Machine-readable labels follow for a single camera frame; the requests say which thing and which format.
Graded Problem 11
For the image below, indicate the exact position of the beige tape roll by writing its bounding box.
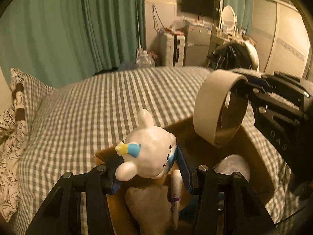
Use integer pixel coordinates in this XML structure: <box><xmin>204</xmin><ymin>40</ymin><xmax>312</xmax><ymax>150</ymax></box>
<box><xmin>193</xmin><ymin>70</ymin><xmax>248</xmax><ymax>147</ymax></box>

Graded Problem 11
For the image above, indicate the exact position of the white bear figurine toy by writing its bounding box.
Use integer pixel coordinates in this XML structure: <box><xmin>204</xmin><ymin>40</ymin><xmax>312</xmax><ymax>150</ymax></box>
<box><xmin>115</xmin><ymin>109</ymin><xmax>177</xmax><ymax>181</ymax></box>

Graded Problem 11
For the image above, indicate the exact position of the white tube with barcode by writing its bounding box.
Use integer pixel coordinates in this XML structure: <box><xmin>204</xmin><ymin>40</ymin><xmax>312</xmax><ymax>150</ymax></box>
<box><xmin>170</xmin><ymin>169</ymin><xmax>183</xmax><ymax>230</ymax></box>

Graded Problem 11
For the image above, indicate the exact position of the white lidded round jar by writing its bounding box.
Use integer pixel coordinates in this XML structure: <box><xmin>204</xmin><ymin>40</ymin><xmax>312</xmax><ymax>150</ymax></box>
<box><xmin>213</xmin><ymin>154</ymin><xmax>250</xmax><ymax>181</ymax></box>

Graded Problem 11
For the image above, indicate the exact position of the brown cardboard box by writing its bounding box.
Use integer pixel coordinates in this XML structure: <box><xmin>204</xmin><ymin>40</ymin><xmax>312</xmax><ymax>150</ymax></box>
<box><xmin>107</xmin><ymin>118</ymin><xmax>274</xmax><ymax>234</ymax></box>

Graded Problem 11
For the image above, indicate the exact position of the white louvered wardrobe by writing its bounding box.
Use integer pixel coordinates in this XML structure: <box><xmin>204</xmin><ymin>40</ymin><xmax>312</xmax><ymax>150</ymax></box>
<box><xmin>250</xmin><ymin>0</ymin><xmax>310</xmax><ymax>78</ymax></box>

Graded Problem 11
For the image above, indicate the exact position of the black and white jacket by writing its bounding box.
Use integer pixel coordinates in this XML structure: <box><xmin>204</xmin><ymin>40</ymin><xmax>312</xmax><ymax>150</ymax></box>
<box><xmin>207</xmin><ymin>39</ymin><xmax>259</xmax><ymax>72</ymax></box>

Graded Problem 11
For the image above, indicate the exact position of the vanity desk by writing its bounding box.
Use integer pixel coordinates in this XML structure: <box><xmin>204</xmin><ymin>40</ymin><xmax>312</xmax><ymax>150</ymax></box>
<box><xmin>208</xmin><ymin>34</ymin><xmax>243</xmax><ymax>55</ymax></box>

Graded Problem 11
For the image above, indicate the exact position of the floral patterned quilt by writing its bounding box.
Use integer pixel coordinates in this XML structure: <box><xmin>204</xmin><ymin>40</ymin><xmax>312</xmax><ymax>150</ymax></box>
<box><xmin>1</xmin><ymin>107</ymin><xmax>27</xmax><ymax>222</ymax></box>

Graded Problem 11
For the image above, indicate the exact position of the grey checkered bed cover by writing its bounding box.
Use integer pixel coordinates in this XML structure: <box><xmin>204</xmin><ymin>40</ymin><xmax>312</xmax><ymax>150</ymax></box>
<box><xmin>11</xmin><ymin>66</ymin><xmax>301</xmax><ymax>235</ymax></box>

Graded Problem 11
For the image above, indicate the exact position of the oval vanity mirror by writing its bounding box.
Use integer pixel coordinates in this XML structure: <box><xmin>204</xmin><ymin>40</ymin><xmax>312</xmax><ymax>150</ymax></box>
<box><xmin>220</xmin><ymin>5</ymin><xmax>238</xmax><ymax>33</ymax></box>

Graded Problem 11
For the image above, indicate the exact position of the grey mini fridge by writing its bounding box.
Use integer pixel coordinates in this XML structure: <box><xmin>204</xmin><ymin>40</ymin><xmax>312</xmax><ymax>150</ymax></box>
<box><xmin>183</xmin><ymin>24</ymin><xmax>211</xmax><ymax>67</ymax></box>

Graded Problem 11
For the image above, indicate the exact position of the small green curtain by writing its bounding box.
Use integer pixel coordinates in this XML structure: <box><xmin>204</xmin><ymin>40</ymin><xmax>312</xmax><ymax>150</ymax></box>
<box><xmin>223</xmin><ymin>0</ymin><xmax>253</xmax><ymax>34</ymax></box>

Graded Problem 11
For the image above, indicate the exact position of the white suitcase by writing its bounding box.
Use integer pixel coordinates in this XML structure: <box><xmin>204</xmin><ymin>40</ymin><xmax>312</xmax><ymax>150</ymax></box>
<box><xmin>160</xmin><ymin>32</ymin><xmax>185</xmax><ymax>67</ymax></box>

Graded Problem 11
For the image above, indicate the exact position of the checkered pillow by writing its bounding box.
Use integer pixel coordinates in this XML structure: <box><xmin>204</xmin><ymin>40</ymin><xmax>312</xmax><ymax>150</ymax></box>
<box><xmin>10</xmin><ymin>68</ymin><xmax>55</xmax><ymax>134</ymax></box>

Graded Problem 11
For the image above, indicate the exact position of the clear water jug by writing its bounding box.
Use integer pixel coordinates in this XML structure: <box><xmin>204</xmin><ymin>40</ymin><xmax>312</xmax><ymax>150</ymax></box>
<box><xmin>135</xmin><ymin>49</ymin><xmax>155</xmax><ymax>69</ymax></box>

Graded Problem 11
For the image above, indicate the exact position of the large green curtain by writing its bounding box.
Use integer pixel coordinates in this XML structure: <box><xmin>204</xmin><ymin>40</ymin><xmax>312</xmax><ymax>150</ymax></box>
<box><xmin>1</xmin><ymin>0</ymin><xmax>145</xmax><ymax>88</ymax></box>

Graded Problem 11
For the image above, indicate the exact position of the black wall television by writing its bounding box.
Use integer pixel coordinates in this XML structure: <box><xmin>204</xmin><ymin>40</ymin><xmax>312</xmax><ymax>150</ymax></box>
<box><xmin>181</xmin><ymin>0</ymin><xmax>220</xmax><ymax>20</ymax></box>

